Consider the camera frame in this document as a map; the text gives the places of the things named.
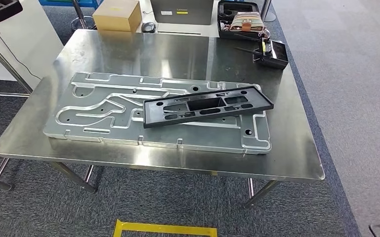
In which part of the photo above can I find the grey computer case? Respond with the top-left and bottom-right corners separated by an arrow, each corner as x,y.
150,0 -> 214,26

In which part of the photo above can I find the black radio remote controller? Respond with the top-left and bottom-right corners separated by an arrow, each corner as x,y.
234,33 -> 289,70

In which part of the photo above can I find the white desk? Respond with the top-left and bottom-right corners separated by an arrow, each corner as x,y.
0,0 -> 64,90

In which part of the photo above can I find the stainless steel workbench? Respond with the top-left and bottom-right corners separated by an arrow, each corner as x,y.
0,29 -> 326,210

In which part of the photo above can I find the black plastic plate frame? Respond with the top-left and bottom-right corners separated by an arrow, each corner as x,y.
143,86 -> 274,129

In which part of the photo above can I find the embossed aluminium panel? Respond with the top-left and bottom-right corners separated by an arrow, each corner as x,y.
43,72 -> 272,155

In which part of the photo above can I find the steel stand pole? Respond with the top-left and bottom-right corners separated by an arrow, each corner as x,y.
70,0 -> 97,32
260,0 -> 277,23

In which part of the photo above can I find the striped fabric pouch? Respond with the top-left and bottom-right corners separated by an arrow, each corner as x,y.
229,11 -> 265,33

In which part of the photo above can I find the brown cardboard box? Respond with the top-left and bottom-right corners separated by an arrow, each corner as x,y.
92,0 -> 143,34

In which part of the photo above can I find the black plastic tray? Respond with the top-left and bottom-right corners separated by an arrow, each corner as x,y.
0,0 -> 23,24

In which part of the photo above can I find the black open toolbox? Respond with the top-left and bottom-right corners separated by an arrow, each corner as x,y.
217,0 -> 271,40

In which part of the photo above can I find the blue plastic crate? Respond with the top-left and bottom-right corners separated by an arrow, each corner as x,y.
39,0 -> 100,9

